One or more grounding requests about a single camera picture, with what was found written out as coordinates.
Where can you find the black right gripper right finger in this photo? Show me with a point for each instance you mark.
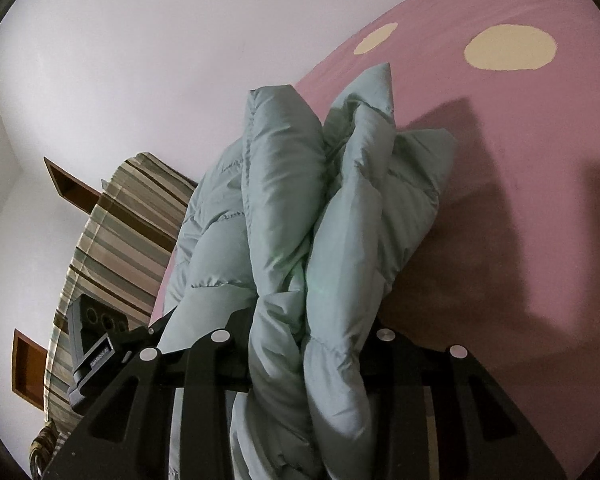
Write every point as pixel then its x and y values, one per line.
pixel 441 415

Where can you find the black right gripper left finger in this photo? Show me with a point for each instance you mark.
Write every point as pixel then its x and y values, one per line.
pixel 126 432

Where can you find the light blue quilted down jacket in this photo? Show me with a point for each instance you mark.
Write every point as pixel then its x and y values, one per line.
pixel 306 222

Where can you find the striped green brown curtain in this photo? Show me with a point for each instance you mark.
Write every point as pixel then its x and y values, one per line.
pixel 120 260

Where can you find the pink bedsheet with cream dots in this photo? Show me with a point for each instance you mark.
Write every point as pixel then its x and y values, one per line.
pixel 512 264

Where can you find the brown wooden lower frame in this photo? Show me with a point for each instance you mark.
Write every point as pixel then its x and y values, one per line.
pixel 28 367

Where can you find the brown wooden window frame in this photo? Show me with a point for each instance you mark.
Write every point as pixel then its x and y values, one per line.
pixel 72 189

